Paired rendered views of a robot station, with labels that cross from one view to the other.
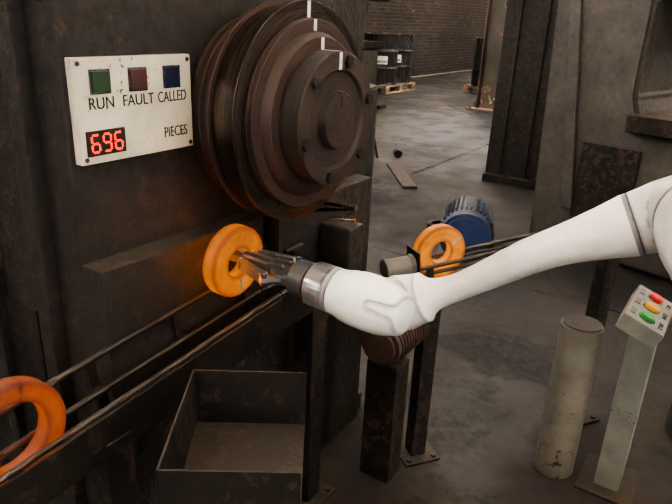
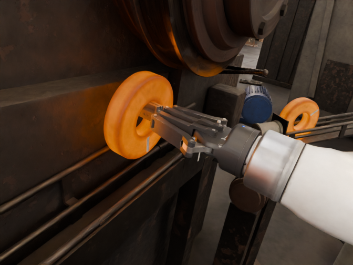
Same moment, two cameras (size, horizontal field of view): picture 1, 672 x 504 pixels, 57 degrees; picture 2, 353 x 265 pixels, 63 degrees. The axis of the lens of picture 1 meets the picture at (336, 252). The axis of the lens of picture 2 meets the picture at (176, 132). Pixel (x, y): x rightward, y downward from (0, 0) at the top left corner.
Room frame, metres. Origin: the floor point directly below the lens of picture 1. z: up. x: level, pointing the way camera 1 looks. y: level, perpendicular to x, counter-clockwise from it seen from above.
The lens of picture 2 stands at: (0.74, 0.19, 1.02)
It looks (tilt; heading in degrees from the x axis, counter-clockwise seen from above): 25 degrees down; 355
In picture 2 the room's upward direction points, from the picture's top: 9 degrees clockwise
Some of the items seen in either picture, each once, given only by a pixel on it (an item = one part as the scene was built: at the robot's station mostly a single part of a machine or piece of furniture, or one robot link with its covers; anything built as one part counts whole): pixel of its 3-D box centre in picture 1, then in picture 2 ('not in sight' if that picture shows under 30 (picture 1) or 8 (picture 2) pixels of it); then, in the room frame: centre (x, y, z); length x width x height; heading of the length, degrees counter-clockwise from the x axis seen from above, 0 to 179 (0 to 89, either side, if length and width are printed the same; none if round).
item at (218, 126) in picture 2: (271, 263); (190, 124); (1.17, 0.13, 0.84); 0.11 x 0.01 x 0.04; 56
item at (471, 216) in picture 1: (466, 227); (255, 103); (3.49, -0.77, 0.17); 0.57 x 0.31 x 0.34; 167
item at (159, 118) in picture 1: (136, 106); not in sight; (1.16, 0.38, 1.15); 0.26 x 0.02 x 0.18; 147
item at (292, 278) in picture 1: (293, 275); (224, 143); (1.13, 0.08, 0.84); 0.09 x 0.08 x 0.07; 57
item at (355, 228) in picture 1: (339, 262); (219, 123); (1.59, -0.01, 0.68); 0.11 x 0.08 x 0.24; 57
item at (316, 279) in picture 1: (323, 286); (270, 163); (1.09, 0.02, 0.83); 0.09 x 0.06 x 0.09; 147
